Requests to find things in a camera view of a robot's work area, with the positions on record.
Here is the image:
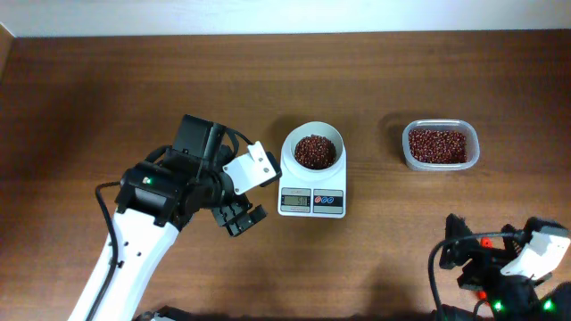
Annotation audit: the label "red beans in container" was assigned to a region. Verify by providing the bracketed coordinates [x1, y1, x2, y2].
[408, 129, 467, 164]

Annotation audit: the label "white bowl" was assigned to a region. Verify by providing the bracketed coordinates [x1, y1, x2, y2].
[281, 121, 346, 174]

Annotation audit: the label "orange measuring scoop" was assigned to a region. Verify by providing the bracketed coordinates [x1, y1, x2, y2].
[476, 237, 493, 300]

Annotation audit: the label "white digital kitchen scale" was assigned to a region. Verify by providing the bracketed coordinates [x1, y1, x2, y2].
[277, 158, 348, 218]

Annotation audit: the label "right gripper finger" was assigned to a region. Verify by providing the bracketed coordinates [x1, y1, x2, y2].
[443, 213, 473, 252]
[524, 217, 568, 234]

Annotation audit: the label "red beans in bowl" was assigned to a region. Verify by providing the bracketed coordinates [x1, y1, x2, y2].
[294, 135, 336, 170]

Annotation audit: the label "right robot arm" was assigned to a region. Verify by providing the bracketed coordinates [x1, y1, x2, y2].
[427, 214, 570, 320]

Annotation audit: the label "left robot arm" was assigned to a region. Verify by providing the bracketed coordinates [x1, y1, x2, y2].
[70, 115, 282, 320]

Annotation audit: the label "clear plastic container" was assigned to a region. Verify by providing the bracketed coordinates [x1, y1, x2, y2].
[401, 119, 480, 171]

